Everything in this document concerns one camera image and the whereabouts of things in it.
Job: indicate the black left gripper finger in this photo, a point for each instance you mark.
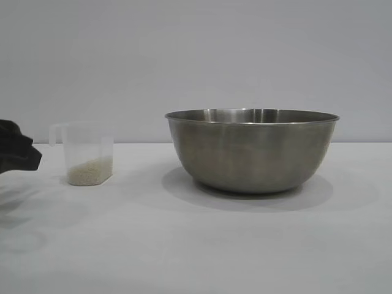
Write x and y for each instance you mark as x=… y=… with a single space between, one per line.
x=21 y=157
x=12 y=131

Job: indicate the translucent plastic measuring cup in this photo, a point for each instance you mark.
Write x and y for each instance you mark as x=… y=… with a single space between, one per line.
x=88 y=144

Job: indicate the white rice grains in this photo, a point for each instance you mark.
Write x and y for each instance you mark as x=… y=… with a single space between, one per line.
x=90 y=173

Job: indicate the stainless steel mixing bowl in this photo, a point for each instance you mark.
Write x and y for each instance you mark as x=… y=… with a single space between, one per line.
x=251 y=151

